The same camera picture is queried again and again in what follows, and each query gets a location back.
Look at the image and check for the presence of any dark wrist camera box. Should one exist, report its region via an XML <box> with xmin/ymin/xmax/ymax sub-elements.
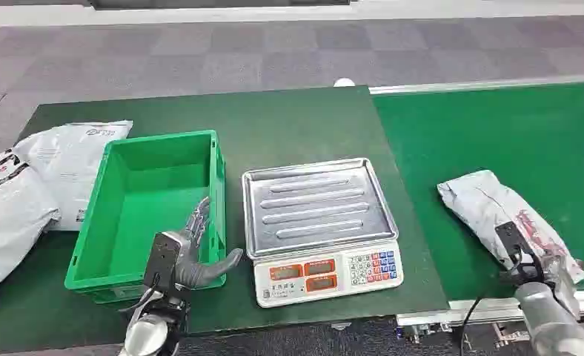
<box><xmin>143</xmin><ymin>231</ymin><xmax>183</xmax><ymax>296</ymax></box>
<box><xmin>494</xmin><ymin>221</ymin><xmax>544</xmax><ymax>287</ymax></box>

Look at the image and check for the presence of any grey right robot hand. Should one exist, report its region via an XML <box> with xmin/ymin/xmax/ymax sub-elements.
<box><xmin>541</xmin><ymin>254</ymin><xmax>583</xmax><ymax>320</ymax></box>

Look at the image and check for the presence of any white parcel bag black print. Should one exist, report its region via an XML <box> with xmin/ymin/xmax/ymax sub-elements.
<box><xmin>0</xmin><ymin>148</ymin><xmax>62</xmax><ymax>303</ymax></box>

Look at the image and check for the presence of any long grey parcel bag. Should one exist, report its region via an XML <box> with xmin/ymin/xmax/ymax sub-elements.
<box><xmin>437</xmin><ymin>169</ymin><xmax>584</xmax><ymax>286</ymax></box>

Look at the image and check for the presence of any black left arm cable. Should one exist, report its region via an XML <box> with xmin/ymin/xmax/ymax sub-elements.
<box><xmin>120</xmin><ymin>287</ymin><xmax>165</xmax><ymax>315</ymax></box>

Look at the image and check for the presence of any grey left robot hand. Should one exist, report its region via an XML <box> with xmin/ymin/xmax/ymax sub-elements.
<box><xmin>173</xmin><ymin>196</ymin><xmax>245</xmax><ymax>291</ymax></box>

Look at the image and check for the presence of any white parcel bag small label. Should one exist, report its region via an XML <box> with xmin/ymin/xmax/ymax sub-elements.
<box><xmin>13</xmin><ymin>120</ymin><xmax>134</xmax><ymax>232</ymax></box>

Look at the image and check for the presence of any dark left wrist camera box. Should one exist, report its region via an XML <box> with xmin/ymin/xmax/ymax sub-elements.
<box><xmin>143</xmin><ymin>231</ymin><xmax>183</xmax><ymax>296</ymax></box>

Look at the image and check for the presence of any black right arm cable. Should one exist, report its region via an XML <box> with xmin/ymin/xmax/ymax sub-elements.
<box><xmin>459</xmin><ymin>294</ymin><xmax>488</xmax><ymax>356</ymax></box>

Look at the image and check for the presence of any green conveyor belt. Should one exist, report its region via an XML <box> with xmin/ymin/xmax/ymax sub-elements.
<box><xmin>372</xmin><ymin>81</ymin><xmax>584</xmax><ymax>302</ymax></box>

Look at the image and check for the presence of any white scale with steel tray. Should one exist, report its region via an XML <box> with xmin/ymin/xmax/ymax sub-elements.
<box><xmin>241</xmin><ymin>156</ymin><xmax>405</xmax><ymax>309</ymax></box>

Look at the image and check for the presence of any dark right wrist camera box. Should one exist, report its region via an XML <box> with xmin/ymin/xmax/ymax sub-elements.
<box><xmin>494</xmin><ymin>221</ymin><xmax>544</xmax><ymax>287</ymax></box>

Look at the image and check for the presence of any aluminium conveyor frame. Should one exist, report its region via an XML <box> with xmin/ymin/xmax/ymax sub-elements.
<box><xmin>368</xmin><ymin>73</ymin><xmax>584</xmax><ymax>346</ymax></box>

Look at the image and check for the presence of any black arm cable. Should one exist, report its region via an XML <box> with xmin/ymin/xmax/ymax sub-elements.
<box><xmin>120</xmin><ymin>287</ymin><xmax>165</xmax><ymax>315</ymax></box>
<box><xmin>459</xmin><ymin>294</ymin><xmax>488</xmax><ymax>356</ymax></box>

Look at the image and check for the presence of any green plastic crate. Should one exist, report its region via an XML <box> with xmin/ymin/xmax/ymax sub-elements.
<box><xmin>64</xmin><ymin>129</ymin><xmax>228</xmax><ymax>305</ymax></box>

